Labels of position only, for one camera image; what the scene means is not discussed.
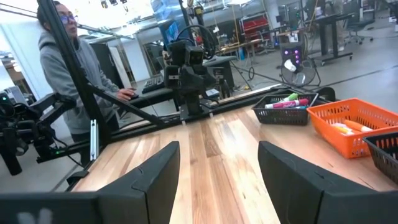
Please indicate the person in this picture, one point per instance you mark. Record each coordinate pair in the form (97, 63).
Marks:
(59, 77)

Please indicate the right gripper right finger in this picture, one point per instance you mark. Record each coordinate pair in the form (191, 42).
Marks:
(298, 199)

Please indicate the blue-lit computer monitor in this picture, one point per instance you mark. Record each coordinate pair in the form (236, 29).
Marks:
(170, 32)

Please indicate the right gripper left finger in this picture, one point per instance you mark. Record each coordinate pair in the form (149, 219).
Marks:
(146, 199)

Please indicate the light blue Expo marker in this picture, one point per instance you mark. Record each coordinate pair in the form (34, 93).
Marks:
(300, 107)

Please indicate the magenta Expo marker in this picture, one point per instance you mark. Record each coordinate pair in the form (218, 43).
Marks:
(286, 104)

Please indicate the black keyboard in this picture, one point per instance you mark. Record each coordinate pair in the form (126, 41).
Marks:
(152, 84)

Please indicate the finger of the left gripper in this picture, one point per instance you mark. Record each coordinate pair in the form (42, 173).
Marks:
(203, 80)
(187, 81)

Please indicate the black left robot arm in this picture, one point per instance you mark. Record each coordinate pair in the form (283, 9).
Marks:
(192, 105)

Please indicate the orange mesh basket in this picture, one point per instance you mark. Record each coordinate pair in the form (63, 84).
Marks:
(342, 143)

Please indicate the black office chair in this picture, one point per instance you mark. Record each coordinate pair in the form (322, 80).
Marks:
(359, 21)

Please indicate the yellow-capped white marker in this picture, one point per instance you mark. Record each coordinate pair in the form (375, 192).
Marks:
(342, 129)

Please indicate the black floor fan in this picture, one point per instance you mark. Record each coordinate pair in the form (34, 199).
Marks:
(298, 73)

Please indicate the black neighbouring robot arm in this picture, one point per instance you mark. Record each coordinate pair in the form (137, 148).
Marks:
(25, 124)

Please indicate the black side desk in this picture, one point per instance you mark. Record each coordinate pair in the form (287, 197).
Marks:
(155, 96)

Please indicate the orange-capped white marker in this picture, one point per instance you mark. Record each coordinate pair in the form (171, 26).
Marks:
(357, 126)

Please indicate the black box with purple lights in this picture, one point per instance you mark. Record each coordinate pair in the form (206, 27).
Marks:
(292, 53)

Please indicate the red storage shelf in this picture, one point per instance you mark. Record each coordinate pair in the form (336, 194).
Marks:
(255, 26)

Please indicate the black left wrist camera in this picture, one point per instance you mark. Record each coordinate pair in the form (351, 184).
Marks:
(194, 55)

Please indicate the silver aluminium extrusion post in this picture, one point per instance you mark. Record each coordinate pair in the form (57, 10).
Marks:
(93, 140)

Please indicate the light green Expo marker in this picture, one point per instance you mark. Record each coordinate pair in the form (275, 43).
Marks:
(289, 97)

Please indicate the black table clamp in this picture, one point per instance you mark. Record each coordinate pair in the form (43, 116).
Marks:
(77, 177)
(326, 92)

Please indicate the black standing desk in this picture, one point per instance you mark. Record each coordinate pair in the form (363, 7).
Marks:
(329, 37)

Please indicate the black mesh basket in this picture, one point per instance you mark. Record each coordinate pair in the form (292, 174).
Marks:
(280, 116)
(385, 155)

